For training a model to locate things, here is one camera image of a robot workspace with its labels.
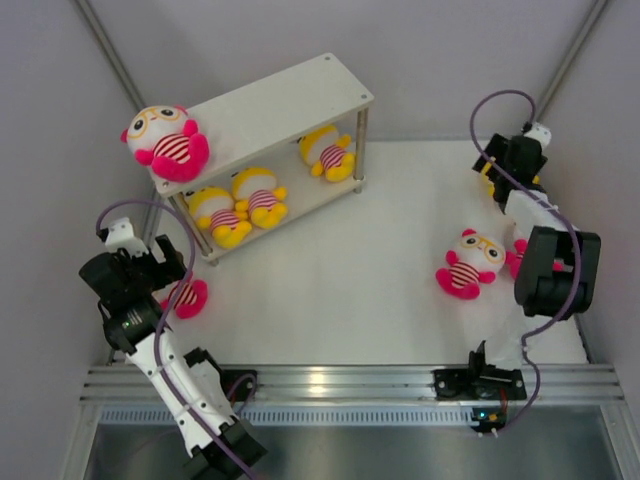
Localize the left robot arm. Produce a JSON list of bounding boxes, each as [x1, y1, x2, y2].
[[79, 228, 266, 479]]

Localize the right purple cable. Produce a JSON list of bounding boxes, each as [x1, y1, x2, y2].
[[470, 89, 584, 436]]

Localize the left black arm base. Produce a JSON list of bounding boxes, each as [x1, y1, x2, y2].
[[220, 369, 258, 404]]

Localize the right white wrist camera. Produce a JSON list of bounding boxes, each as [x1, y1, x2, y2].
[[522, 122, 552, 150]]

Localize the small black connector board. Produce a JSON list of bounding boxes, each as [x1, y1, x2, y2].
[[471, 407, 506, 435]]

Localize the yellow plush with black eyes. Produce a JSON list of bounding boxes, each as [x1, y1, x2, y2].
[[480, 163, 540, 197]]

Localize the pink plush with yellow glasses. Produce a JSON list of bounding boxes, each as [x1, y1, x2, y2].
[[435, 228, 507, 300]]

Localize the aluminium front rail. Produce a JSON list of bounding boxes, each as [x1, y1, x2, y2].
[[80, 364, 624, 405]]

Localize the yellow plush lower shelf left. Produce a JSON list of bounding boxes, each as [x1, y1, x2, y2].
[[184, 186, 252, 250]]

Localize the pink plush far right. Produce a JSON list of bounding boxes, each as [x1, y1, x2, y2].
[[505, 238, 564, 280]]

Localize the yellow plush striped shirt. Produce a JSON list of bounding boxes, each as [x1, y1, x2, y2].
[[231, 167, 288, 230]]

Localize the pink plush on shelf top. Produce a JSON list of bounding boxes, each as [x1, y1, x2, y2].
[[120, 105, 210, 183]]

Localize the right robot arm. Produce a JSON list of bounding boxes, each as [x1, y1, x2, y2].
[[466, 124, 601, 397]]

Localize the yellow plush shelf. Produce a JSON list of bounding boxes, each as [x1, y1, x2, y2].
[[298, 125, 356, 183], [184, 186, 252, 250]]

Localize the pink plush near left arm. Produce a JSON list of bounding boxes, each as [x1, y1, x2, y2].
[[160, 274, 209, 320]]

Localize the white two-tier shelf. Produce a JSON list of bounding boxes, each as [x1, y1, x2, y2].
[[153, 52, 375, 267]]

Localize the purple cable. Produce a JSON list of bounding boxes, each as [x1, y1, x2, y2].
[[94, 198, 256, 480], [470, 89, 584, 436]]

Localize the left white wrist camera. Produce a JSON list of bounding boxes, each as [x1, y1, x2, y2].
[[97, 217, 150, 258]]

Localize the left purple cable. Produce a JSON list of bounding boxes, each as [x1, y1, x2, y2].
[[94, 198, 256, 480]]

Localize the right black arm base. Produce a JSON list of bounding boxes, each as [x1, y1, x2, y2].
[[433, 341, 527, 401]]

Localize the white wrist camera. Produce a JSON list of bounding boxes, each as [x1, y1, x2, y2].
[[97, 217, 150, 258], [522, 122, 552, 150]]

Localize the yellow plush lower shelf right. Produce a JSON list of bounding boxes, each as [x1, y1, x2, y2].
[[298, 125, 356, 183]]

